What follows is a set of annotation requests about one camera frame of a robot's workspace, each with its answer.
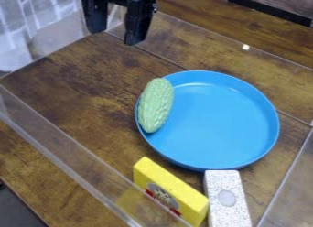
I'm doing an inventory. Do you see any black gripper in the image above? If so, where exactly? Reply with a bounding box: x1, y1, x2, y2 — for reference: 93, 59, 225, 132
81, 0, 158, 46

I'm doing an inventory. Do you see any blue round tray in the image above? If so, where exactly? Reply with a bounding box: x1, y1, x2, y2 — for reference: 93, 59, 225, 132
141, 70, 280, 171

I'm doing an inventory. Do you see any clear acrylic enclosure wall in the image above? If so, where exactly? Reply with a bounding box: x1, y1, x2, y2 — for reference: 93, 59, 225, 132
0, 0, 313, 227

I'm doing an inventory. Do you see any white speckled block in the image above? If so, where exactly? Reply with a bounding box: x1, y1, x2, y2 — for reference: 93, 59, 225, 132
204, 170, 252, 227

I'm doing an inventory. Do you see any green bitter gourd toy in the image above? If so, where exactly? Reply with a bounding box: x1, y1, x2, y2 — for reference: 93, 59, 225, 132
137, 78, 174, 133

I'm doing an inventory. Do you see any yellow sponge block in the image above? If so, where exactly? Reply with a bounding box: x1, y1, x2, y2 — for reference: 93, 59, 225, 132
134, 157, 209, 227

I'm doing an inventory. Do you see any white curtain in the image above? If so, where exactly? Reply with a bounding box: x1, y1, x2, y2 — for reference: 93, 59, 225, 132
0, 0, 89, 73

